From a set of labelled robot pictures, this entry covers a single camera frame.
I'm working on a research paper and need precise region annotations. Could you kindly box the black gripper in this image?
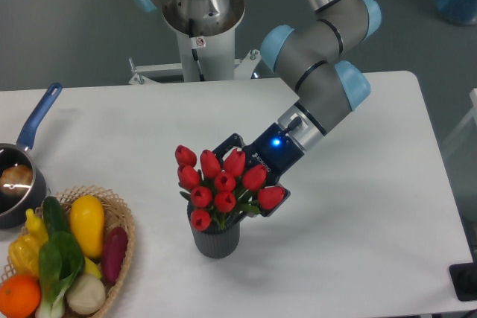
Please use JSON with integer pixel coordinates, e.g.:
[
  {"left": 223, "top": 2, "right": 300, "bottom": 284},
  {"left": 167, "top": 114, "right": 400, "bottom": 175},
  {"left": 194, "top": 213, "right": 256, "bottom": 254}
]
[{"left": 212, "top": 123, "right": 302, "bottom": 223}]

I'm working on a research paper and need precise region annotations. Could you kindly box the red tulip bouquet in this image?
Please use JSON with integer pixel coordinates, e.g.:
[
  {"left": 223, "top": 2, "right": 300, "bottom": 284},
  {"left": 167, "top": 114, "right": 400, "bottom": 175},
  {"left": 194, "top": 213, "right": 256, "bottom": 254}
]
[{"left": 174, "top": 145, "right": 268, "bottom": 231}]

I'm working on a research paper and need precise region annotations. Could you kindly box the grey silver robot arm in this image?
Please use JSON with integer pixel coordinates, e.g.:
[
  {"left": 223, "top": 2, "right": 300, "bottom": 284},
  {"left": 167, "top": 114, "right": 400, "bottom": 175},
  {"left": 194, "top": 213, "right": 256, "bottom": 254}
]
[{"left": 134, "top": 0, "right": 382, "bottom": 231}]

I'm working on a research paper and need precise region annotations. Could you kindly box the dark grey ribbed vase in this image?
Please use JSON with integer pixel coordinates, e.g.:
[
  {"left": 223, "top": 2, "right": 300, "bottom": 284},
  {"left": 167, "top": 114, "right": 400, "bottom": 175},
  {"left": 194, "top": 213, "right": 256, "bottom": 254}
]
[{"left": 187, "top": 203, "right": 241, "bottom": 259}]

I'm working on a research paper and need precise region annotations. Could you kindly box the woven wicker basket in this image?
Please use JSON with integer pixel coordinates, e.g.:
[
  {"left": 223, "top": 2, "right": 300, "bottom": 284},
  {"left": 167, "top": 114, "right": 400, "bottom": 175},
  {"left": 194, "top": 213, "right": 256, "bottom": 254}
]
[{"left": 1, "top": 186, "right": 135, "bottom": 317}]

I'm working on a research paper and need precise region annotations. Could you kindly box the purple eggplant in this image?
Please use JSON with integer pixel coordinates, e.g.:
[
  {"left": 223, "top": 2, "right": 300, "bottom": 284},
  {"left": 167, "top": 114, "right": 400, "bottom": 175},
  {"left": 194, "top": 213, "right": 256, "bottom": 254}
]
[{"left": 101, "top": 226, "right": 128, "bottom": 284}]

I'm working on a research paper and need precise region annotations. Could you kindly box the yellow squash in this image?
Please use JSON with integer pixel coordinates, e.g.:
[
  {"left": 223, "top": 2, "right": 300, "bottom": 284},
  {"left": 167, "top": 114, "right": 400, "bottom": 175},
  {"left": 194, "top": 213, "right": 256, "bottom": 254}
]
[{"left": 69, "top": 195, "right": 105, "bottom": 260}]

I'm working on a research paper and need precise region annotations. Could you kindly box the yellow banana piece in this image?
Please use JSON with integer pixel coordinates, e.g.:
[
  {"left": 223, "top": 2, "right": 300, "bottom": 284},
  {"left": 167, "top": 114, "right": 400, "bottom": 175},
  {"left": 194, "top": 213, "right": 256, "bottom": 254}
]
[{"left": 83, "top": 257, "right": 102, "bottom": 279}]

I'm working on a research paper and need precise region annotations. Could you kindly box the green cucumber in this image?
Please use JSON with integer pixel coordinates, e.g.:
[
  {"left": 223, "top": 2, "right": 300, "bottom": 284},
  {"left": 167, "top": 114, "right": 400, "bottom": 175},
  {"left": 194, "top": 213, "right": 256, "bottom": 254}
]
[{"left": 42, "top": 196, "right": 71, "bottom": 236}]

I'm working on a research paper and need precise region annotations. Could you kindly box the beige garlic bulb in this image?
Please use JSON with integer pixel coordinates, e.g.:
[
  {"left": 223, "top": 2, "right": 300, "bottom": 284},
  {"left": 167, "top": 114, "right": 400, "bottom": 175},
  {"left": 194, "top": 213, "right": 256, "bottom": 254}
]
[{"left": 66, "top": 274, "right": 106, "bottom": 315}]

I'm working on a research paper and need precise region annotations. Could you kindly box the green bok choy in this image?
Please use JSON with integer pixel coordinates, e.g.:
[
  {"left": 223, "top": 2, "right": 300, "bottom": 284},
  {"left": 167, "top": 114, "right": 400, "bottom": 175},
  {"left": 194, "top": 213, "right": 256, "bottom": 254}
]
[{"left": 35, "top": 231, "right": 86, "bottom": 318}]

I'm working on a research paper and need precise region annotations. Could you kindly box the small yellow pepper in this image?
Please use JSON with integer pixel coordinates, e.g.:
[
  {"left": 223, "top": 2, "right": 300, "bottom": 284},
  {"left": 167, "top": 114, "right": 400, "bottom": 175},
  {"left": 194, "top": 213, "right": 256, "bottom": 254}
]
[{"left": 25, "top": 209, "right": 48, "bottom": 245}]

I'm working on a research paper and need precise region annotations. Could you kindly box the round bread in pan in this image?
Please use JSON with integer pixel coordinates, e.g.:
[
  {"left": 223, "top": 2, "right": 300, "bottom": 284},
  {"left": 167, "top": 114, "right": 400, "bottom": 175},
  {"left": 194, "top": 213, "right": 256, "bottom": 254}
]
[{"left": 1, "top": 165, "right": 33, "bottom": 197}]

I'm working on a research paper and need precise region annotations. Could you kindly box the black device at edge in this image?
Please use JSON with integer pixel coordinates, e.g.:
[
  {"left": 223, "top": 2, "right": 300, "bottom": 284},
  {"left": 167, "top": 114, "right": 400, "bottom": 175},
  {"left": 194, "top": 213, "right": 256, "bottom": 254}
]
[{"left": 449, "top": 262, "right": 476, "bottom": 302}]

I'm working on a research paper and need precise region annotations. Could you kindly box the yellow bell pepper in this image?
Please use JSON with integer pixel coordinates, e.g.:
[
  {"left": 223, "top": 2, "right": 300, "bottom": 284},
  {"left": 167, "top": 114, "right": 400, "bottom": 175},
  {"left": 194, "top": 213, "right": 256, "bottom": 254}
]
[{"left": 8, "top": 234, "right": 40, "bottom": 279}]

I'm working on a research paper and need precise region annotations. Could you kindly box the orange fruit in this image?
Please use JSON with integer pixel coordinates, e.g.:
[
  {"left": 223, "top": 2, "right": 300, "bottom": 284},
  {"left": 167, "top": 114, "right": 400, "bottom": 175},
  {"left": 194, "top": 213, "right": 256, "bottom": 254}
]
[{"left": 1, "top": 275, "right": 41, "bottom": 318}]

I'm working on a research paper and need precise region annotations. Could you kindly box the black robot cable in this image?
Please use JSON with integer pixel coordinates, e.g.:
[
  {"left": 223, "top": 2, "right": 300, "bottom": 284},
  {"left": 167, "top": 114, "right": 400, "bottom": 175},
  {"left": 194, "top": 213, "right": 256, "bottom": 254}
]
[{"left": 187, "top": 18, "right": 206, "bottom": 82}]

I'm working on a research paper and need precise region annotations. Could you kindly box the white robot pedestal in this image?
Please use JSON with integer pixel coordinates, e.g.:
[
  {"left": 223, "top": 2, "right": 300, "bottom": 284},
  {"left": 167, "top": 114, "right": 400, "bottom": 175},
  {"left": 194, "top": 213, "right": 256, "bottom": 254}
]
[{"left": 130, "top": 0, "right": 262, "bottom": 84}]

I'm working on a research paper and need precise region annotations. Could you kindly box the blue handled saucepan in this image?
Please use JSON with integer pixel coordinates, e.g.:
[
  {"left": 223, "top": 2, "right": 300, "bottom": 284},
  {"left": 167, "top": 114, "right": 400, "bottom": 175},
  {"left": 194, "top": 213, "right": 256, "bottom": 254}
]
[{"left": 1, "top": 83, "right": 63, "bottom": 229}]

